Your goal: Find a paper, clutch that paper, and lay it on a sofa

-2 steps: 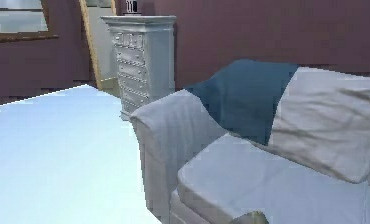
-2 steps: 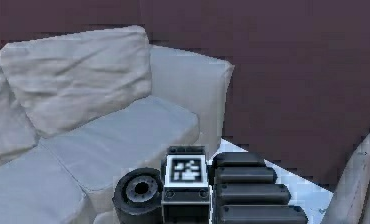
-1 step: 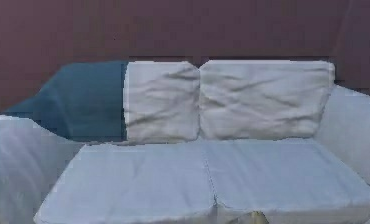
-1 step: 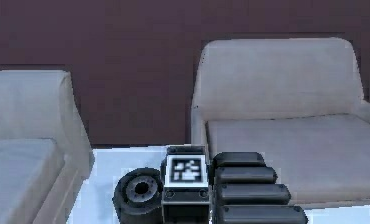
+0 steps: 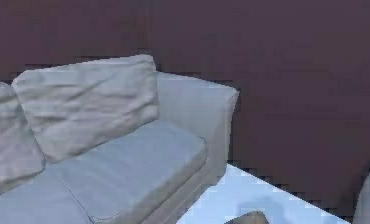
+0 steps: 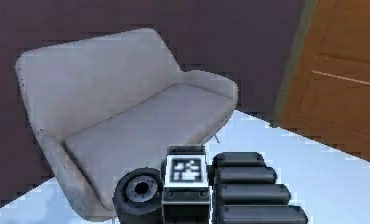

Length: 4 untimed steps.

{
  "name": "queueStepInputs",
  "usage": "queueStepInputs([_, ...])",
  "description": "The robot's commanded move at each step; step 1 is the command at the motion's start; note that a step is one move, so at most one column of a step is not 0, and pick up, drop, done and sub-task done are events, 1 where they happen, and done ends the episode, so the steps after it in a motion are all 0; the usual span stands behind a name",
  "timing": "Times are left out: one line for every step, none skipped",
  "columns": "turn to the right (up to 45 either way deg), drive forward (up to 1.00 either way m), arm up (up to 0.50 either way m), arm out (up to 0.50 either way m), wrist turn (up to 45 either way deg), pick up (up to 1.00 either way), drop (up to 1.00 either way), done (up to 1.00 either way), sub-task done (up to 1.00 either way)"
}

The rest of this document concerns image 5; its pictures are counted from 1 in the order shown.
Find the pale grey sofa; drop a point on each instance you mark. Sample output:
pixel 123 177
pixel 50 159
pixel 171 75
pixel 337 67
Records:
pixel 133 160

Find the brown wooden table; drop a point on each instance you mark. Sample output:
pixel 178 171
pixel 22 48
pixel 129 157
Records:
pixel 249 218

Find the pale grey armchair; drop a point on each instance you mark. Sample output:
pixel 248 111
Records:
pixel 368 200

